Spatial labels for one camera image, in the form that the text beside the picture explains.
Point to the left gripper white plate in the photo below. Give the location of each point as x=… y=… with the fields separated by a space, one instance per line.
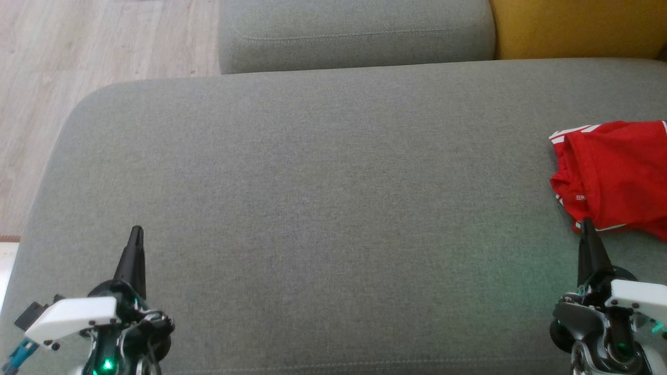
x=73 y=317

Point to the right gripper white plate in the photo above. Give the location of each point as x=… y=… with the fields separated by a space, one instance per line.
x=641 y=297

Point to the red shirt with white sleeves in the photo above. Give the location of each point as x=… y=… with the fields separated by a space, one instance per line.
x=625 y=172

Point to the grey sofa seat cushion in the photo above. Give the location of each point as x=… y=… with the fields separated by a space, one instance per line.
x=333 y=208

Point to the yellow sofa cushion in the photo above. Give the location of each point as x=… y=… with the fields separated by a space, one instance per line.
x=573 y=26

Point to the grey sofa back cushion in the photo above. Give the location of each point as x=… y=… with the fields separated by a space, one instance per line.
x=354 y=34

